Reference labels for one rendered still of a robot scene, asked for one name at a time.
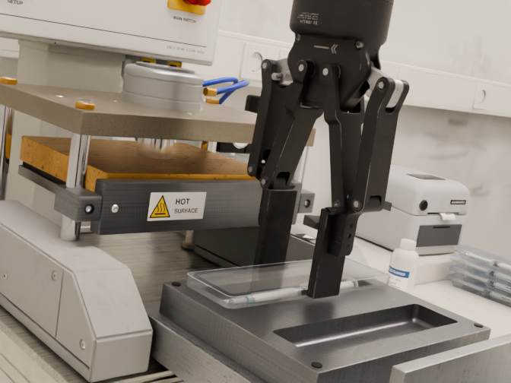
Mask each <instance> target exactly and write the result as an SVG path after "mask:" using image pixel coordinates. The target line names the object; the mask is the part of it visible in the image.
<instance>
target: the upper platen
mask: <svg viewBox="0 0 511 383"><path fill-rule="evenodd" d="M173 142H174V140H166V139H150V138H138V141H121V140H105V139H91V143H90V155H89V162H88V168H87V181H86V188H87V189H89V190H91V191H93V192H94V190H95V183H96V179H257V178H256V177H251V176H249V175H248V173H247V166H248V163H244V162H241V161H239V160H235V159H232V158H229V157H226V156H223V155H220V154H216V153H213V152H210V151H208V150H204V149H201V148H199V147H195V146H192V145H190V144H186V143H173ZM70 146H71V138H57V137H40V136H22V138H21V152H20V160H22V161H23V165H19V166H18V174H19V175H20V176H23V177H24V178H26V179H29V180H30V181H31V182H34V183H36V184H38V185H40V186H42V187H44V188H45V189H47V190H49V191H51V192H53V193H56V186H57V185H66V181H67V174H68V161H69V154H70Z"/></svg>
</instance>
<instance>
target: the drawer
mask: <svg viewBox="0 0 511 383"><path fill-rule="evenodd" d="M144 308H145V311H146V313H147V315H148V319H149V321H150V323H151V327H152V329H153V335H152V341H151V351H150V356H151V357H152V358H153V359H155V360H157V361H158V362H159V363H160V364H161V365H163V366H164V367H166V368H167V369H169V370H170V371H171V372H172V373H174V374H175V375H177V376H178V377H180V378H181V379H182V380H183V381H185V382H186V383H268V382H266V381H265V380H263V379H261V378H260V377H258V376H257V375H255V374H254V373H252V372H250V371H249V370H248V369H246V368H244V367H243V366H241V365H240V364H238V363H237V362H235V361H233V360H232V359H231V358H229V357H227V356H225V355H224V354H223V353H221V352H220V351H218V350H216V349H215V348H213V347H212V346H210V345H209V344H207V343H206V342H204V341H203V340H201V339H199V338H198V337H196V336H195V335H193V334H191V333H190V332H188V331H187V330H185V329H184V328H182V327H180V326H179V325H178V324H176V323H175V322H173V321H171V320H170V319H168V318H167V317H165V316H164V315H162V314H160V313H159V310H160V304H155V305H144ZM389 383H511V334H506V335H503V336H500V337H495V338H492V339H489V340H484V341H481V342H478V343H473V344H470V345H467V346H464V347H459V348H456V349H453V350H448V351H446V352H442V353H438V354H434V355H431V356H426V357H424V358H420V359H416V360H412V361H410V362H404V363H402V364H398V365H395V366H393V367H392V372H391V376H390V380H389Z"/></svg>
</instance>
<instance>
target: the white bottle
mask: <svg viewBox="0 0 511 383"><path fill-rule="evenodd" d="M416 244H417V243H416V242H415V241H414V240H411V239H401V243H400V247H399V248H396V249H395V251H394V252H393V253H392V256H391V260H390V264H389V270H388V274H390V278H389V284H388V285H390V286H393V287H394V288H397V289H399V290H402V291H404V292H406V293H409V294H411V295H412V293H413V290H414V283H415V279H416V275H417V269H418V265H419V256H418V253H417V252H416V251H415V248H416Z"/></svg>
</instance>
